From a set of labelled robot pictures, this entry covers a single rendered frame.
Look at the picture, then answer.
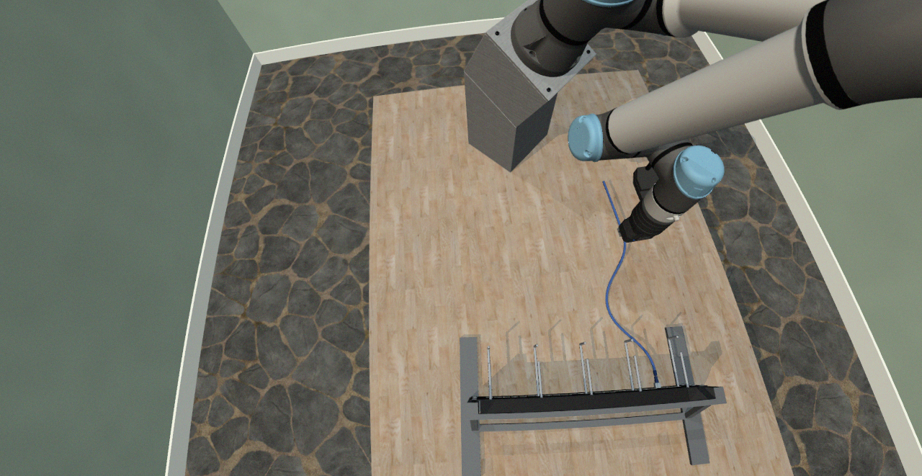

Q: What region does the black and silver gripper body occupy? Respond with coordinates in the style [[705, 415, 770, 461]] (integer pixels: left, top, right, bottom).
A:
[[619, 163, 684, 243]]

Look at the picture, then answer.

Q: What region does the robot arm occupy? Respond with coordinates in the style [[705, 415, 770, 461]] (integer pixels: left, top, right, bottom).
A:
[[511, 0, 922, 214]]

